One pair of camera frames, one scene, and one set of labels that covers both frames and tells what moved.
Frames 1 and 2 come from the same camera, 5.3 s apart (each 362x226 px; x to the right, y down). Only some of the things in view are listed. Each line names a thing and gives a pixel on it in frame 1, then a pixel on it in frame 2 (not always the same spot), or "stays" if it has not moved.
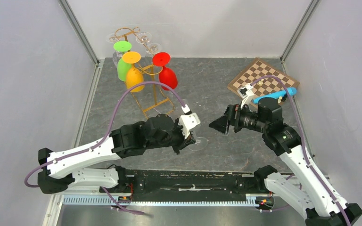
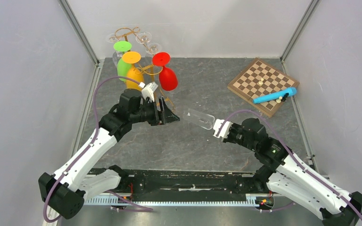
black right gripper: x=234 y=113 → x=228 y=138
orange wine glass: x=134 y=76 stays
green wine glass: x=122 y=67 stays
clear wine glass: x=200 y=143 → x=203 y=120
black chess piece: x=284 y=97 stays
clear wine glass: x=114 y=37 stays
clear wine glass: x=152 y=48 stays
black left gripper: x=184 y=142 → x=167 y=116
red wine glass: x=167 y=76 stays
